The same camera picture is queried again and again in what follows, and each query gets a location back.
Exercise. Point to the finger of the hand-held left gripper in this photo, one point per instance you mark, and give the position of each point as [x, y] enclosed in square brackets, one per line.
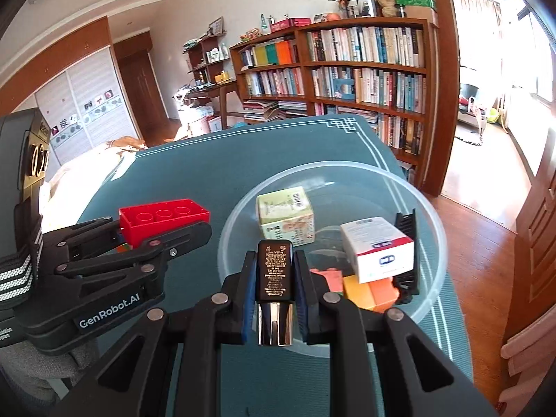
[143, 252]
[82, 232]

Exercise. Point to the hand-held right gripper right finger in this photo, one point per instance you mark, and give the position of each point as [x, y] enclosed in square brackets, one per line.
[304, 304]

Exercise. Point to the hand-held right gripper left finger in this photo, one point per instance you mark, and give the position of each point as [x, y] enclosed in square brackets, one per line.
[248, 295]

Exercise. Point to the black and silver bottle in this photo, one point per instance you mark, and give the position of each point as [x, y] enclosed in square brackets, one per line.
[273, 278]

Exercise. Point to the pink toy block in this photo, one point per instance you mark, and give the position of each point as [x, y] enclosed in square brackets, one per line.
[328, 277]

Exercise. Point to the red toy block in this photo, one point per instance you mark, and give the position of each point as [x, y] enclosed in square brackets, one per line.
[165, 217]

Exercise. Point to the orange toy block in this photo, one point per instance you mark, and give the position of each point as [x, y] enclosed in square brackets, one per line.
[384, 293]

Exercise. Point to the yellow green carton box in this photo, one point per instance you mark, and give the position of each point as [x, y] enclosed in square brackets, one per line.
[284, 215]

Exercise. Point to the white box with red label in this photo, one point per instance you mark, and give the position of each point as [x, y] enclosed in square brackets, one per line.
[378, 247]

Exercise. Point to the clear plastic basin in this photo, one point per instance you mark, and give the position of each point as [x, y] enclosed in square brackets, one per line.
[347, 191]

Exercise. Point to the black comb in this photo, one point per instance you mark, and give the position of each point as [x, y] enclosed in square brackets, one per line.
[408, 226]

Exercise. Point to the person's left forearm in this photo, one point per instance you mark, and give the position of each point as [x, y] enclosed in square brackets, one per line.
[39, 369]

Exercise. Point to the teal cloth desktop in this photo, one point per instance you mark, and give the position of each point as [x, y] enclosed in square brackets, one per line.
[195, 173]

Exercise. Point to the white bedding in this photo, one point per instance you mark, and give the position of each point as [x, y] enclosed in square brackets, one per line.
[78, 173]

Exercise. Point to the white sliding wardrobe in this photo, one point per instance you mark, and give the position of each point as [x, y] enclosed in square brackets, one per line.
[82, 104]

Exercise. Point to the white storage box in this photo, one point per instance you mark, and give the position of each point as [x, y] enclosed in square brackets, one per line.
[197, 119]

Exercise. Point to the brown wooden door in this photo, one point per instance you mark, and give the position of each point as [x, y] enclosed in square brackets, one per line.
[143, 91]

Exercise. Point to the wooden display shelf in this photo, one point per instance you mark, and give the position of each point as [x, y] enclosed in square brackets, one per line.
[208, 65]

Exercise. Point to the large wooden bookshelf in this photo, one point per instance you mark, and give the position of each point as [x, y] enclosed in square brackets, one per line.
[304, 65]

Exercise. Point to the carved wooden door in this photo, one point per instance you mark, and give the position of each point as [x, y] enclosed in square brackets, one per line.
[534, 247]

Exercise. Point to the rows of books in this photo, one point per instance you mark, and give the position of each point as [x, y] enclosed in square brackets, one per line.
[369, 47]

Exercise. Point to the woven basket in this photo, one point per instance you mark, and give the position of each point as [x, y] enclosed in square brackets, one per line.
[387, 5]

